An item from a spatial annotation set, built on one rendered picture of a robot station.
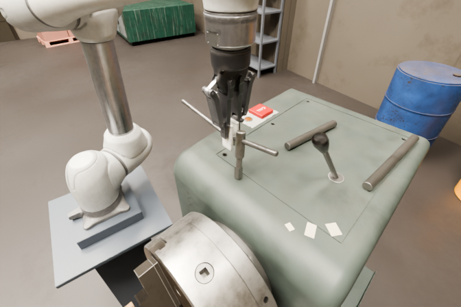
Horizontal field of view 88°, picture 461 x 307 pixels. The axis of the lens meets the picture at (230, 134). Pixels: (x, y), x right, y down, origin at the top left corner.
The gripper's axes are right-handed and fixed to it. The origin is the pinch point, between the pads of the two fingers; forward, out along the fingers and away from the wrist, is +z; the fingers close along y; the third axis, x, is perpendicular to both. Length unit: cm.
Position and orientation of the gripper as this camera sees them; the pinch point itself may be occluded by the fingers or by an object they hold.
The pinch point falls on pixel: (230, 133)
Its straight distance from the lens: 55.5
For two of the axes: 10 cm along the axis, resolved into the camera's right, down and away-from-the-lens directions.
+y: -7.2, 4.2, -5.6
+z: 0.0, 8.0, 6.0
